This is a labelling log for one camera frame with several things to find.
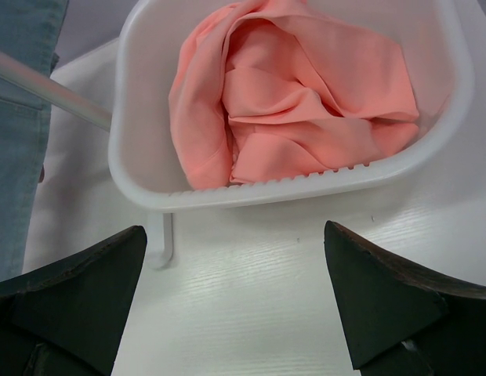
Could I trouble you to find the white clothes rack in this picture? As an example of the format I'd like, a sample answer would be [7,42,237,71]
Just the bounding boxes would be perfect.
[0,51,173,269]

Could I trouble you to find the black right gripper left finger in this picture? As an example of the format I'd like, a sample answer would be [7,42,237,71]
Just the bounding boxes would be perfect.
[0,226,147,375]

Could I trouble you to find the white plastic basket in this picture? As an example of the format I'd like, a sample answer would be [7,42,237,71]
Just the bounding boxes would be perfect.
[108,1,474,212]

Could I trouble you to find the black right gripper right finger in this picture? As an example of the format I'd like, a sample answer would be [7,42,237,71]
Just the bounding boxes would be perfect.
[324,221,486,375]

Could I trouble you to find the salmon orange skirt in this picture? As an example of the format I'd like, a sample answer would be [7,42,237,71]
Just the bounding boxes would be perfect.
[169,1,419,190]

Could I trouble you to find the blue denim garment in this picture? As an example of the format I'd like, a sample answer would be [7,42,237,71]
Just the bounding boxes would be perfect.
[0,0,68,281]

